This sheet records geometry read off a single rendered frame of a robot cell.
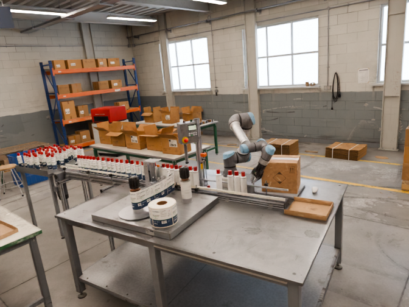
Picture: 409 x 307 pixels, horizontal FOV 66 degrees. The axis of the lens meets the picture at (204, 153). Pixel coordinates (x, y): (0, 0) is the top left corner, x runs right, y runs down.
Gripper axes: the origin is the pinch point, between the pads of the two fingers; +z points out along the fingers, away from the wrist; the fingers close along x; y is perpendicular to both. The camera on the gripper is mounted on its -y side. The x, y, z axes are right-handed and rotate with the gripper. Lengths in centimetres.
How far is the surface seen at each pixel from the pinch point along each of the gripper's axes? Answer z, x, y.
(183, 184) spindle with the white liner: 20, -42, 32
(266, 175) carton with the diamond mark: -1.8, 3.7, -19.1
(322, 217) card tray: -15, 58, 13
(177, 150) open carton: 98, -139, -124
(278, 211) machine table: 3.0, 30.1, 10.6
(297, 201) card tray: -1.6, 37.4, -11.1
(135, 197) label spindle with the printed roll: 34, -61, 64
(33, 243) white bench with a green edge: 99, -109, 109
